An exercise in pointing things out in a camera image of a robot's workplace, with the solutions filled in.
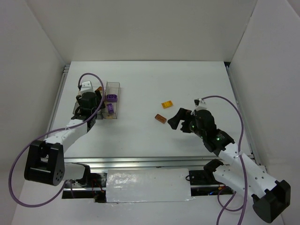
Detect brown orange lego brick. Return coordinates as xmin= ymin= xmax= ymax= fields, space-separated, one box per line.
xmin=155 ymin=114 xmax=167 ymax=124

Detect purple lego brick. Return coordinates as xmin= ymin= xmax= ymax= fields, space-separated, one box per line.
xmin=106 ymin=103 xmax=114 ymax=114

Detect purple round lego piece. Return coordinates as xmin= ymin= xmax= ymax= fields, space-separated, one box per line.
xmin=106 ymin=94 xmax=118 ymax=103

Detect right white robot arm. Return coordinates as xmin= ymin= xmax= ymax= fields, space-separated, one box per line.
xmin=167 ymin=107 xmax=291 ymax=223

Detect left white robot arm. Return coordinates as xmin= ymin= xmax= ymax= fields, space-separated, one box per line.
xmin=24 ymin=90 xmax=104 ymax=186

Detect clear wavy container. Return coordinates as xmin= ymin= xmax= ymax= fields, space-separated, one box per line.
xmin=92 ymin=80 xmax=107 ymax=91

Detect clear tall narrow container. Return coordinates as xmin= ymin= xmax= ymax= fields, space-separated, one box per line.
xmin=101 ymin=82 xmax=120 ymax=119

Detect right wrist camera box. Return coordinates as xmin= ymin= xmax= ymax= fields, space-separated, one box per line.
xmin=194 ymin=98 xmax=207 ymax=112

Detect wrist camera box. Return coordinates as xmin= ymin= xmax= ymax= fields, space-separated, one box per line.
xmin=194 ymin=98 xmax=207 ymax=112
xmin=78 ymin=81 xmax=94 ymax=95

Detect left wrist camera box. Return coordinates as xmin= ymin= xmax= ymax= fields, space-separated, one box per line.
xmin=78 ymin=81 xmax=94 ymax=95

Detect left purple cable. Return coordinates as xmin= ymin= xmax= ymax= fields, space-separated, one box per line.
xmin=8 ymin=73 xmax=106 ymax=208

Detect purple cable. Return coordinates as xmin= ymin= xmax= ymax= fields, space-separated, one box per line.
xmin=200 ymin=95 xmax=249 ymax=225
xmin=8 ymin=73 xmax=106 ymax=208

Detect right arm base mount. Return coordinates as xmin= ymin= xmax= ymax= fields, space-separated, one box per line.
xmin=185 ymin=159 xmax=233 ymax=196

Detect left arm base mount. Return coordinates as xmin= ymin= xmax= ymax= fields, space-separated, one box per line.
xmin=62 ymin=166 xmax=107 ymax=203

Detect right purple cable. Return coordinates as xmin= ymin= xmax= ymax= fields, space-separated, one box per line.
xmin=200 ymin=95 xmax=249 ymax=225

